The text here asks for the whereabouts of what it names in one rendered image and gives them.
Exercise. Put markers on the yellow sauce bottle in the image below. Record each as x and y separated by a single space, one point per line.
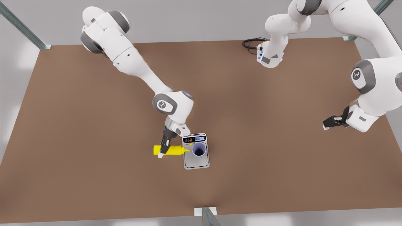
174 150

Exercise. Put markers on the pale purple cup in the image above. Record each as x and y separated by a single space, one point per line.
198 150

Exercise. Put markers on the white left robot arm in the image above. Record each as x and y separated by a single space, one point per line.
373 75

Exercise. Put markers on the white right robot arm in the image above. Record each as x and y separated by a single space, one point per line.
132 59

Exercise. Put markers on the silver digital kitchen scale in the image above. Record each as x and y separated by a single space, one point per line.
196 161

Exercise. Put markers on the silver frame post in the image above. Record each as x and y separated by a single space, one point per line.
208 216
22 26
369 20

